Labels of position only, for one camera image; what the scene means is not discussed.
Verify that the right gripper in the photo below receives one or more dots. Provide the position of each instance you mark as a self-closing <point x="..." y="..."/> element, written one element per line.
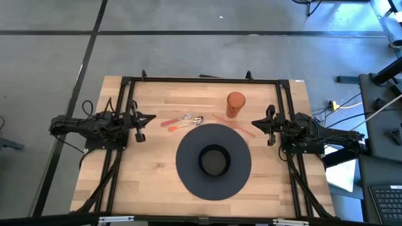
<point x="278" y="124"/>

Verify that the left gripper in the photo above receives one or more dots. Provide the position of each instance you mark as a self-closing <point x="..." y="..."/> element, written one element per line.
<point x="135" y="120"/>

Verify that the red drinking straw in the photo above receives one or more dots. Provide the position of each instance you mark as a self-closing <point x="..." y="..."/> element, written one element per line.
<point x="238" y="128"/>

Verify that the orange faceted plastic cup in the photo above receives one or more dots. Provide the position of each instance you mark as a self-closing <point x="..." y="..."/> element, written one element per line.
<point x="235" y="105"/>

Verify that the black bowl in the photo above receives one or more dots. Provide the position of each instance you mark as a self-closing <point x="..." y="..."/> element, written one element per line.
<point x="215" y="161"/>

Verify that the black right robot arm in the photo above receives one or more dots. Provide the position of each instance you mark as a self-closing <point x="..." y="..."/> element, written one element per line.
<point x="314" y="132"/>

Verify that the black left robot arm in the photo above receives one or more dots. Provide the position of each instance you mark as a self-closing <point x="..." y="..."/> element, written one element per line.
<point x="78" y="124"/>

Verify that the round dark woven placemat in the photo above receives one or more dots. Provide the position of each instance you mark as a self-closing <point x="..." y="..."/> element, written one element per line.
<point x="188" y="175"/>

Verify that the yellow power plug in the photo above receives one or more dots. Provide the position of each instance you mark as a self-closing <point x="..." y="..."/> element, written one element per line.
<point x="333" y="105"/>

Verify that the black overhead beam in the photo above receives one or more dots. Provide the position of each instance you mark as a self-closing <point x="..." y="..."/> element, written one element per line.
<point x="201" y="220"/>

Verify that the gray operator desk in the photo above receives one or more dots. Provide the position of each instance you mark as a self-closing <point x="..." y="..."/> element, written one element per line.
<point x="383" y="141"/>

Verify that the gray chair base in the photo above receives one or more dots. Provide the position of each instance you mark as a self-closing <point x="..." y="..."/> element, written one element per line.
<point x="9" y="144"/>

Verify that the computer keyboard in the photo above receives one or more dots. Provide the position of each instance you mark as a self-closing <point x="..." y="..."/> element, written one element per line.
<point x="386" y="204"/>

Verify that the black frame clamp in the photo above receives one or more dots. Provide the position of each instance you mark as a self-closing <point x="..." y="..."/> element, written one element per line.
<point x="144" y="74"/>
<point x="249" y="74"/>

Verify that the black table frame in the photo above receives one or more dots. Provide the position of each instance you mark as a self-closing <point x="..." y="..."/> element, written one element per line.
<point x="204" y="80"/>

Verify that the silver aluminium bracket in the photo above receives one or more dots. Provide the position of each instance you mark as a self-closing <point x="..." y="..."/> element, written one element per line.
<point x="290" y="222"/>
<point x="116" y="219"/>

